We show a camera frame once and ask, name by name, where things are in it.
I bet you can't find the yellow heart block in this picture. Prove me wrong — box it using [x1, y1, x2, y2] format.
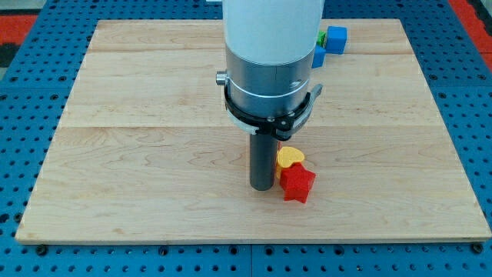
[275, 146, 305, 179]

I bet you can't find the red star block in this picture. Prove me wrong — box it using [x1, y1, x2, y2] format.
[280, 162, 316, 204]

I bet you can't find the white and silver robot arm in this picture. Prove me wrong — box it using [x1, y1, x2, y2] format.
[222, 0, 324, 118]

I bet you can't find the blue block behind arm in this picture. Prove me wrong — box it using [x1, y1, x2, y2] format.
[311, 45, 326, 68]

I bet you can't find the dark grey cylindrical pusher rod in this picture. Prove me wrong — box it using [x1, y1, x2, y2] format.
[249, 134, 278, 191]

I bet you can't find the light wooden board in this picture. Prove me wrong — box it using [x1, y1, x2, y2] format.
[15, 19, 491, 245]

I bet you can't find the green block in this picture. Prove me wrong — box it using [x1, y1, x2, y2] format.
[316, 31, 327, 48]

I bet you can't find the blue cube block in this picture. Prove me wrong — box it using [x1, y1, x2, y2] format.
[325, 25, 347, 55]

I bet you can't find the black quick-release clamp ring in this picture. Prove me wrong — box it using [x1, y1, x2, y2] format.
[224, 83, 324, 142]

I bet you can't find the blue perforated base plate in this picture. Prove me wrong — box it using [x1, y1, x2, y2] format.
[1, 0, 491, 276]

